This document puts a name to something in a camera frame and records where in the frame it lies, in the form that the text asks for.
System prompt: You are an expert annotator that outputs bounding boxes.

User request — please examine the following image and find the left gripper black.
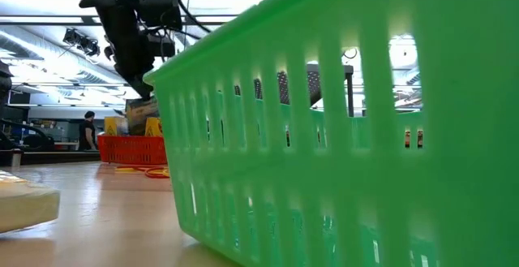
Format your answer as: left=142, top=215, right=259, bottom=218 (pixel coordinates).
left=79, top=0, right=156, bottom=101

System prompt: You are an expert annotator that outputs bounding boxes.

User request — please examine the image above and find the green plastic slotted basket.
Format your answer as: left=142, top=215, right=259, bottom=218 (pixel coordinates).
left=144, top=0, right=519, bottom=267

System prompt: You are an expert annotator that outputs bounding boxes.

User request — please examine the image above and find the black ceiling spotlight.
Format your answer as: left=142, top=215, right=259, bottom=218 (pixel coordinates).
left=62, top=28, right=101, bottom=58

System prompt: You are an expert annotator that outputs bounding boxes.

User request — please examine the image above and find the person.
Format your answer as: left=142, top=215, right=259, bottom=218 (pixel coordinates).
left=77, top=110, right=99, bottom=152

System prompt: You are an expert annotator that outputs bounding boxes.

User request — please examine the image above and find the red plastic slotted basket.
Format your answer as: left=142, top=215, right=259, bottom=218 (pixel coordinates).
left=97, top=134, right=168, bottom=166

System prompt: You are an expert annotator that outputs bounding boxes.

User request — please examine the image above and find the wrapped white chalk pack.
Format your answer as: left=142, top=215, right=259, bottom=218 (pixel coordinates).
left=0, top=170, right=62, bottom=235

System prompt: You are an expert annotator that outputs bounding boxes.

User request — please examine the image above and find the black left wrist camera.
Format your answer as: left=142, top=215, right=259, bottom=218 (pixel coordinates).
left=139, top=0, right=184, bottom=31

